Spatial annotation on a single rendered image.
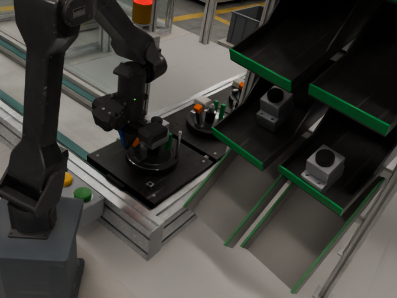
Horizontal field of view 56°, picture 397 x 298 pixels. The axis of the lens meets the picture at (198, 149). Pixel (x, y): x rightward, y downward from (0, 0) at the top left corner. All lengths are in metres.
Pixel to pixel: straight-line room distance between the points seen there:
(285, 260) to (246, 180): 0.18
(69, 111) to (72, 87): 0.11
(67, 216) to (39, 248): 0.08
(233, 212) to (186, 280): 0.20
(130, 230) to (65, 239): 0.23
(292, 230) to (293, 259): 0.06
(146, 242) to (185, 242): 0.13
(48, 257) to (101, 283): 0.23
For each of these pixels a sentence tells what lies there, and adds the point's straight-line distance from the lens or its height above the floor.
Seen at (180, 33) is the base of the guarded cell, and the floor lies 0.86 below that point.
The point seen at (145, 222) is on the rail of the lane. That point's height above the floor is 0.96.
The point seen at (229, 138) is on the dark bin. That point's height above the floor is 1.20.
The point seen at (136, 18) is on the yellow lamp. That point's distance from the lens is 1.04.
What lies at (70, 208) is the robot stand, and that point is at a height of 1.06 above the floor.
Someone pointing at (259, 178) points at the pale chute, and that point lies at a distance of 0.82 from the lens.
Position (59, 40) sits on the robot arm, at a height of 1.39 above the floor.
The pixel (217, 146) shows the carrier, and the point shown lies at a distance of 1.10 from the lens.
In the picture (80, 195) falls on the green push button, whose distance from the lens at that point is 0.89.
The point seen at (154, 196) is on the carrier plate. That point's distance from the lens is 0.90.
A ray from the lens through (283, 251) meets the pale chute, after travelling 0.79.
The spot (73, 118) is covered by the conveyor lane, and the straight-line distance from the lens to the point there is 1.25.
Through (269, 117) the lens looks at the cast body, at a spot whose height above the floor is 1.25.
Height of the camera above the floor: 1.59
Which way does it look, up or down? 35 degrees down
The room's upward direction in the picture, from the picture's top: 12 degrees clockwise
